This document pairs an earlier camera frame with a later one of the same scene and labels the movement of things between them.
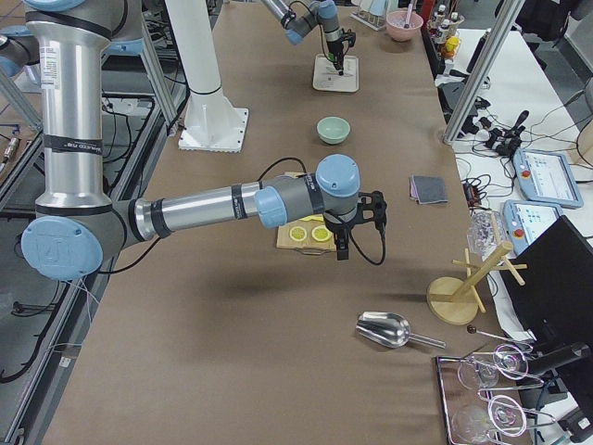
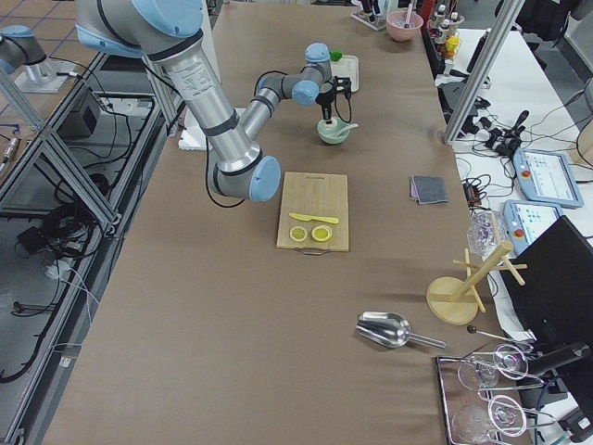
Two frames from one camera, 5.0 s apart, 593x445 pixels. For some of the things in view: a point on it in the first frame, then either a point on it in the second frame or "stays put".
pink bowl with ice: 404,26 stays put
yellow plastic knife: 316,217 stays put
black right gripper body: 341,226 → 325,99
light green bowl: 333,130 stays put
